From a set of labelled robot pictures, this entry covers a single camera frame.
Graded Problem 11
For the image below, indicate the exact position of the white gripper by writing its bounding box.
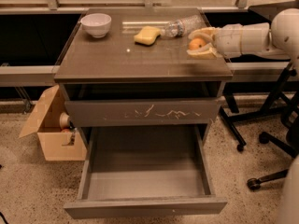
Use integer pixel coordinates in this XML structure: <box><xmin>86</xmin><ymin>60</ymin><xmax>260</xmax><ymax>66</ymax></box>
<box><xmin>187</xmin><ymin>23</ymin><xmax>243</xmax><ymax>60</ymax></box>

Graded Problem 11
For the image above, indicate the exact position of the orange fruit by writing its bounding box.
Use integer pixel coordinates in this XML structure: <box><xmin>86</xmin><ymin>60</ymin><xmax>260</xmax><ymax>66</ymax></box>
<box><xmin>189</xmin><ymin>37</ymin><xmax>206</xmax><ymax>50</ymax></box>

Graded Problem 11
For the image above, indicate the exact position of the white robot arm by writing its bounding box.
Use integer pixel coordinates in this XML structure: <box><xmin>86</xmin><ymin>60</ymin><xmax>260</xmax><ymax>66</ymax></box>
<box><xmin>187</xmin><ymin>8</ymin><xmax>299</xmax><ymax>224</ymax></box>

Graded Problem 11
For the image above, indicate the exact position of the closed grey top drawer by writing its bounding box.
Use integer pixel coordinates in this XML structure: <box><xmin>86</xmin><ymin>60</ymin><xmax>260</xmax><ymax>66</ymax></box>
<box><xmin>64</xmin><ymin>99</ymin><xmax>221</xmax><ymax>127</ymax></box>

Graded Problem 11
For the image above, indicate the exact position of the grey drawer cabinet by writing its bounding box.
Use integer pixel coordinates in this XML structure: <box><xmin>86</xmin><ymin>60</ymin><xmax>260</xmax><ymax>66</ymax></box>
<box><xmin>54</xmin><ymin>7</ymin><xmax>234</xmax><ymax>143</ymax></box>

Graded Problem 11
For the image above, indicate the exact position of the open grey middle drawer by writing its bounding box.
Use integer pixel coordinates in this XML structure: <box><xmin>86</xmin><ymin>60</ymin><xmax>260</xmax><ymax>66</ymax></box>
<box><xmin>64</xmin><ymin>125</ymin><xmax>227</xmax><ymax>219</ymax></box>

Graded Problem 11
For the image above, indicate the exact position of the clear plastic water bottle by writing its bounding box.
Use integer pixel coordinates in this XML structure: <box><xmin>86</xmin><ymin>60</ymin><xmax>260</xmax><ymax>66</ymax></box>
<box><xmin>161</xmin><ymin>15</ymin><xmax>204</xmax><ymax>38</ymax></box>

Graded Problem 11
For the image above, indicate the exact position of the yellow sponge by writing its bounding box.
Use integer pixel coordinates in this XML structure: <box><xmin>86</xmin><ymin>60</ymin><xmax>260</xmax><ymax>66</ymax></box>
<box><xmin>134</xmin><ymin>26</ymin><xmax>161</xmax><ymax>46</ymax></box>

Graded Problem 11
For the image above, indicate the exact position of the black office chair base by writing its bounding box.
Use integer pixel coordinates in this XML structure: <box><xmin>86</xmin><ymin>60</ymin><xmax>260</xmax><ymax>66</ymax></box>
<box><xmin>247</xmin><ymin>91</ymin><xmax>299</xmax><ymax>192</ymax></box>

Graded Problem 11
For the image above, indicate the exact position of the white ceramic bowl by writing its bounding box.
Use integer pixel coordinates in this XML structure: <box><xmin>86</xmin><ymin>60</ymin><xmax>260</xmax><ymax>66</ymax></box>
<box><xmin>80</xmin><ymin>13</ymin><xmax>112</xmax><ymax>38</ymax></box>

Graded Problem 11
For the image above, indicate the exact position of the white cup in box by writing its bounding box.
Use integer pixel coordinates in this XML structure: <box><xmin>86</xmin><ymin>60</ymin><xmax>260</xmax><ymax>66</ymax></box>
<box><xmin>59</xmin><ymin>112</ymin><xmax>70</xmax><ymax>130</ymax></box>

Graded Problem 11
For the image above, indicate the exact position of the cardboard box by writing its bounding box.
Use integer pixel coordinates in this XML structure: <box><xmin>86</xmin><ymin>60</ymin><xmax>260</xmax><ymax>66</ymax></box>
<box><xmin>20</xmin><ymin>85</ymin><xmax>87</xmax><ymax>161</ymax></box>

